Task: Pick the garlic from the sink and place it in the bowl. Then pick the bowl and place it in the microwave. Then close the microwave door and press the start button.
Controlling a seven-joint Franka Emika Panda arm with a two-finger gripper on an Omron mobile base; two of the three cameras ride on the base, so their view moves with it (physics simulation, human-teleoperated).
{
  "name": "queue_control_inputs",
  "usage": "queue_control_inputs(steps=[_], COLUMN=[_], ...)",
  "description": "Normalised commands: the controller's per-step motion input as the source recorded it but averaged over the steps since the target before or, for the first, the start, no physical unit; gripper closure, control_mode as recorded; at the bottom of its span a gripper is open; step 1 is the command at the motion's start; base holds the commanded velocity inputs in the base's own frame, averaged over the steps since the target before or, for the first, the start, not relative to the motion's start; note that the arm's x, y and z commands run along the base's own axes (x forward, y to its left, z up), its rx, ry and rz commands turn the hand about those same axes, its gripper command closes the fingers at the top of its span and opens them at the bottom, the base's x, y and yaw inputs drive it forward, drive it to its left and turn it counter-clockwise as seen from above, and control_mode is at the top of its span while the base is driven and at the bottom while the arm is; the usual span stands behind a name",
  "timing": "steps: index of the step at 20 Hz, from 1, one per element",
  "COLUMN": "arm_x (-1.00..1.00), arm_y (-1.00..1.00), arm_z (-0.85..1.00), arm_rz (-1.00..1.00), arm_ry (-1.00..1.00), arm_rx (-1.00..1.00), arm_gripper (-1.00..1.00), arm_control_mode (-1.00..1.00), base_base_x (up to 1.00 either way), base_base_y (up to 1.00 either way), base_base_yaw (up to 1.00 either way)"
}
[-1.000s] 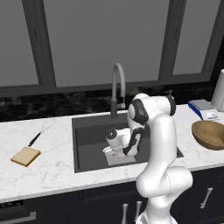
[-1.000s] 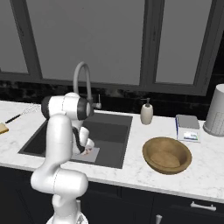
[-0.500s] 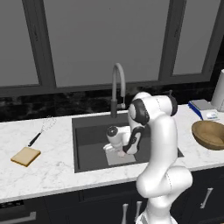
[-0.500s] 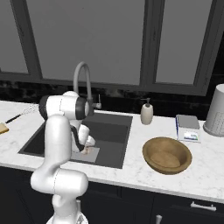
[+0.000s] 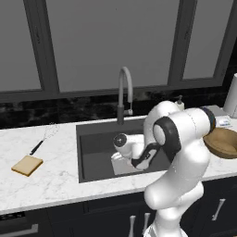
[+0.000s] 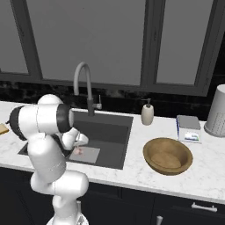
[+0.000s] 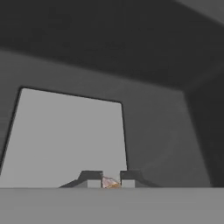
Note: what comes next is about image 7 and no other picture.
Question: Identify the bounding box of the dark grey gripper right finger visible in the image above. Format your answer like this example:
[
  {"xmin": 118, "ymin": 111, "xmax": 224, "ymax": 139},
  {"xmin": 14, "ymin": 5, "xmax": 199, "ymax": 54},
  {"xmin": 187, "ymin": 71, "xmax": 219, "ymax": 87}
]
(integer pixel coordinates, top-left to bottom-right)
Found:
[{"xmin": 119, "ymin": 170, "xmax": 161, "ymax": 189}]

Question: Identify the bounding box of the pale garlic bulb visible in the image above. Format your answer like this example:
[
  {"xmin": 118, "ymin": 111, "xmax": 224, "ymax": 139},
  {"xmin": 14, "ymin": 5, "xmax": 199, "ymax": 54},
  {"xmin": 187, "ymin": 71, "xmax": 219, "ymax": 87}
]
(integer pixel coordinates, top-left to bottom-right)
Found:
[{"xmin": 101, "ymin": 175, "xmax": 122, "ymax": 189}]

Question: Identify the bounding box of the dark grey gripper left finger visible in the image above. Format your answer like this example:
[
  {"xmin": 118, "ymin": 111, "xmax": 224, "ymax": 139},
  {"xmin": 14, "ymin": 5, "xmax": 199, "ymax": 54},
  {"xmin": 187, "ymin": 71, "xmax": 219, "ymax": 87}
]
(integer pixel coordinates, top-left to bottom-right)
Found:
[{"xmin": 59, "ymin": 170, "xmax": 104, "ymax": 189}]

